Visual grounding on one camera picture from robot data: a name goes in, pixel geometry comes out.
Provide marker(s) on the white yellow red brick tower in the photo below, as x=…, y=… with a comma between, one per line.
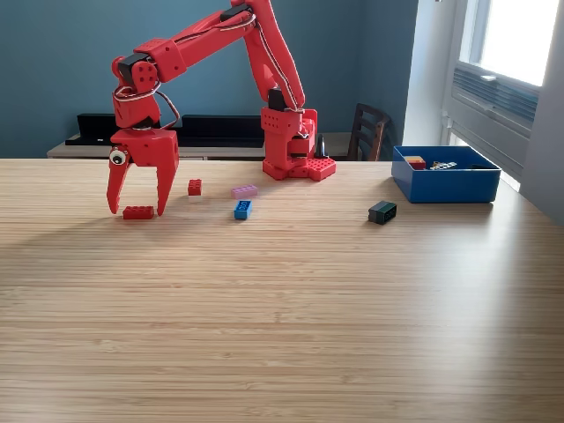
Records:
x=416, y=164

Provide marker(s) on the small yellow toy digger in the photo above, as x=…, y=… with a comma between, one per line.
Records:
x=443, y=166

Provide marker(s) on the blue plastic bin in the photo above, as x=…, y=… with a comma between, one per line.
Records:
x=454, y=187

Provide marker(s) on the red and white brick stack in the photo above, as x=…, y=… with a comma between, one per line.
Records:
x=195, y=188

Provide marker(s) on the pale wooden sideboard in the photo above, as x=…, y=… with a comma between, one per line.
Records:
x=79, y=153

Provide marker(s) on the black shelf unit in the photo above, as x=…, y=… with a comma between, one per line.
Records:
x=211, y=132

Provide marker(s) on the pink brick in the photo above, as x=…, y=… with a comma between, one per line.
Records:
x=244, y=192

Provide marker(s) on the small blue brick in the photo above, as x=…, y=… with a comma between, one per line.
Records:
x=242, y=210

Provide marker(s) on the dark wooden chair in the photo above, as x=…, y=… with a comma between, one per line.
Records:
x=368, y=132

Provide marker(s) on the dark green brick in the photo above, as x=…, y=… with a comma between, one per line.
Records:
x=382, y=213

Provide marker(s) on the grey wall heater unit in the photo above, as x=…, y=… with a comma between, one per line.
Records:
x=493, y=110

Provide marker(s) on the white window frame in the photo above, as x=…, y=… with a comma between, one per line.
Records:
x=478, y=44

